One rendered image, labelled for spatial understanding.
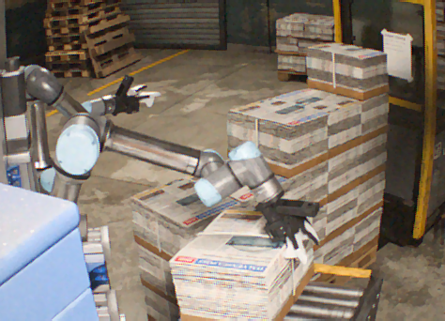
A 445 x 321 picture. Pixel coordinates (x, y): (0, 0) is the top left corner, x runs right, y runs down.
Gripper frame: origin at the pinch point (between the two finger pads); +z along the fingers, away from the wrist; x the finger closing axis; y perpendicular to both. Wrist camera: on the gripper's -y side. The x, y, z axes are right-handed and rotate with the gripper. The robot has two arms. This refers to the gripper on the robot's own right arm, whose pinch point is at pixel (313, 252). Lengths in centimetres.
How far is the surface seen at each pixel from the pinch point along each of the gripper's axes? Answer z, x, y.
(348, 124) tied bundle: -6, -133, 24
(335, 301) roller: 23.6, -10.5, 8.5
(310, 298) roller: 18.6, -10.5, 15.8
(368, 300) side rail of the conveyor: 29.0, -12.3, -1.2
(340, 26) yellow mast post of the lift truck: -49, -214, 24
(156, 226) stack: -20, -43, 81
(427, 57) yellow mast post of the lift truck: -9, -190, -24
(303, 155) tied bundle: -9, -99, 38
